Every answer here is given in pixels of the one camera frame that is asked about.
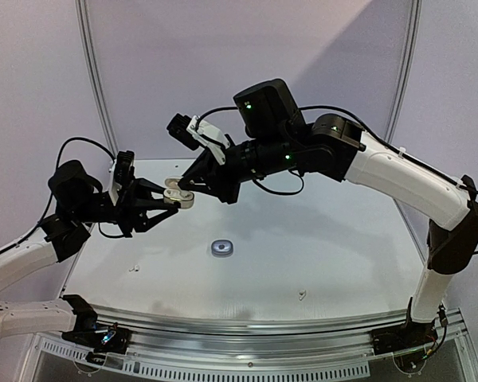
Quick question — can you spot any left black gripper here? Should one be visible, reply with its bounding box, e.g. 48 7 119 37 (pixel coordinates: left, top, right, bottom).
72 175 180 237

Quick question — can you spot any white earbud charging case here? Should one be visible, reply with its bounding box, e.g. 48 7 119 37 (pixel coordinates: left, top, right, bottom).
163 177 194 209

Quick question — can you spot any blue-grey earbud charging case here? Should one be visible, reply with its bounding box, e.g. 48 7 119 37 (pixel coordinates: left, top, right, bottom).
210 240 234 258

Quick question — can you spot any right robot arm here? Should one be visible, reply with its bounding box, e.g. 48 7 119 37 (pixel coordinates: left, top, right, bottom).
168 79 478 347

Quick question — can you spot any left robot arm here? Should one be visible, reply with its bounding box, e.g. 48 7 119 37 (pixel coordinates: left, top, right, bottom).
0 158 193 346

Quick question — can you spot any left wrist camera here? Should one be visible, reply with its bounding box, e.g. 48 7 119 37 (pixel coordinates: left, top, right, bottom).
108 150 135 205

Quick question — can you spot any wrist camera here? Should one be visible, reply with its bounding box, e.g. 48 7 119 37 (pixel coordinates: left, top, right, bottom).
108 150 135 205
167 114 233 166

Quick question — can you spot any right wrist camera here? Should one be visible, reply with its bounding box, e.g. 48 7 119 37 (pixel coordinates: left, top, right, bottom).
167 114 233 166

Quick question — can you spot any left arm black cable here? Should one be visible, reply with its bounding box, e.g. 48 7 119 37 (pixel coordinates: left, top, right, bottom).
15 137 132 248

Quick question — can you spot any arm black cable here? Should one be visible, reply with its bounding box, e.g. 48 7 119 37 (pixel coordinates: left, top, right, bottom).
15 137 132 248
194 103 478 254

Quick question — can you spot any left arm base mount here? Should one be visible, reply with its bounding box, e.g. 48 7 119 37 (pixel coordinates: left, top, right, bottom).
61 318 132 354

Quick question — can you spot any perforated cable tray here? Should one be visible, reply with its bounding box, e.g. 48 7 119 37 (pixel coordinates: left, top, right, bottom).
32 339 371 381

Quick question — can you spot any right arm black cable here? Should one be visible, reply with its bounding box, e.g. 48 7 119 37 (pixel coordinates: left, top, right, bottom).
194 103 478 254

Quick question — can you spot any left aluminium frame post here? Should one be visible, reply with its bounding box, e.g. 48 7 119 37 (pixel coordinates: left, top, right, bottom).
75 0 120 154

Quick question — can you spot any aluminium frame post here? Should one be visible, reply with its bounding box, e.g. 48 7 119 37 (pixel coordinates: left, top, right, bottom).
374 0 423 170
75 0 120 154

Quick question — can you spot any front aluminium rail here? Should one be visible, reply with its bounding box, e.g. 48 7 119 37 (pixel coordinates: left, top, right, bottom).
96 306 468 361

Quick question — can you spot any right aluminium frame post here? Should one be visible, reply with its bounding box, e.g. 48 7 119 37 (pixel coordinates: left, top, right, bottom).
374 0 423 170

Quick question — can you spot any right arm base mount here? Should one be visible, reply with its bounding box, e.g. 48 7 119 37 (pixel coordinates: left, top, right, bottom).
370 319 437 355

